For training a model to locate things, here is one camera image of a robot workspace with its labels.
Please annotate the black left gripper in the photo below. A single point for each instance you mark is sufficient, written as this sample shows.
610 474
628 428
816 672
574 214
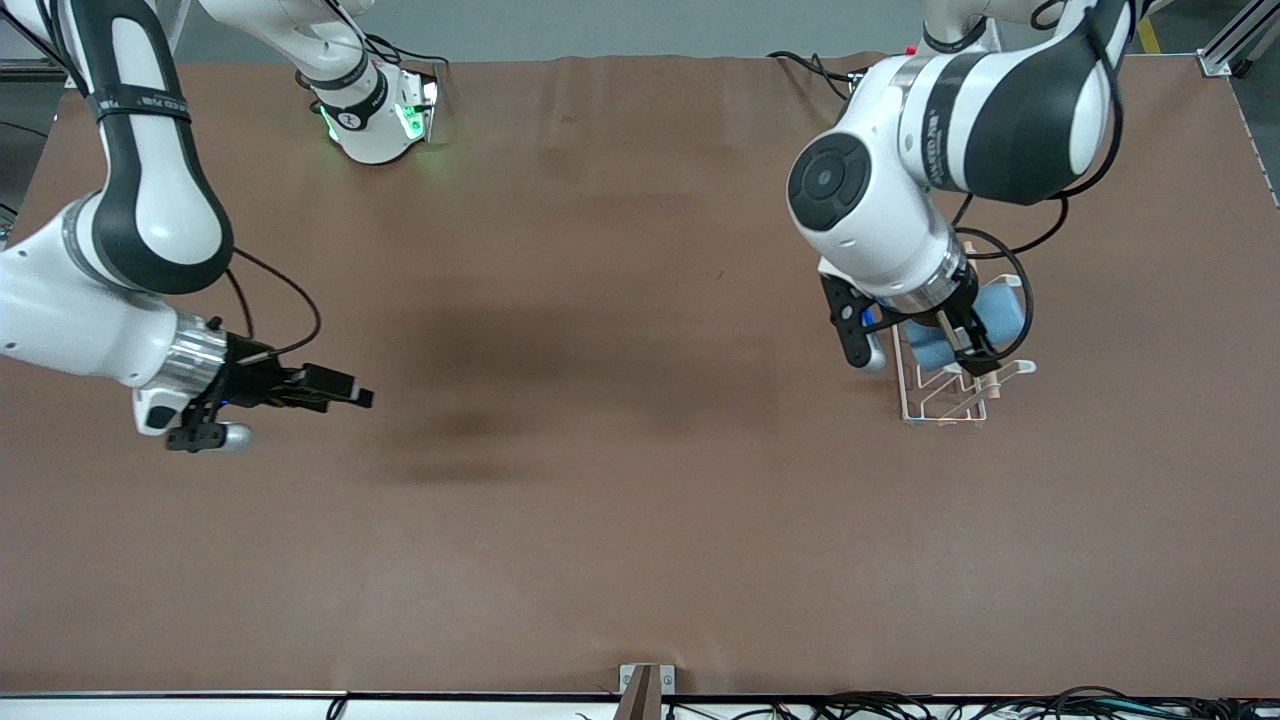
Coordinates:
958 309

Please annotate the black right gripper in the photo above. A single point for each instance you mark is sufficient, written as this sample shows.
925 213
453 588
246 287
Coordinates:
250 378

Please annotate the blue plastic cup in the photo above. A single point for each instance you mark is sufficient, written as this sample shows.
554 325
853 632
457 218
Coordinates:
1000 310

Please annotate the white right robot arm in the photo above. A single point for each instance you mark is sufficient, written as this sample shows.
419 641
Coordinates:
150 200

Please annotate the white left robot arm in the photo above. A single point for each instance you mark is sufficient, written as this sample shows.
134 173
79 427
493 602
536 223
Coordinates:
950 130

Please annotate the brown table cover sheet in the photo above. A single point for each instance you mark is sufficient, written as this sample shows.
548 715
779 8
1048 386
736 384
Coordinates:
640 500

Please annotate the aluminium frame profile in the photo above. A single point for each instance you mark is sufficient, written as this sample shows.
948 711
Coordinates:
30 68
1235 40

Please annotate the metal table edge bracket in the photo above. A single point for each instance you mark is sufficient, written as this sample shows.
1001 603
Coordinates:
667 680

